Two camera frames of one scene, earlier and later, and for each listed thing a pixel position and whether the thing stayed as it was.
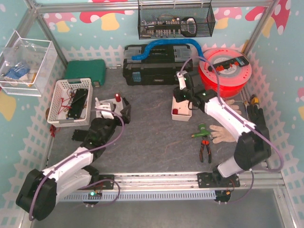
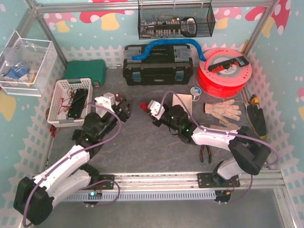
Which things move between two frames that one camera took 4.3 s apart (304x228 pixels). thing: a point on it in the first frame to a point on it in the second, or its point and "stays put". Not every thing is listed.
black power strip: (241, 61) stays put
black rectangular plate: (80, 135) stays put
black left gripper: (121, 115) stays put
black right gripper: (178, 95) to (150, 116)
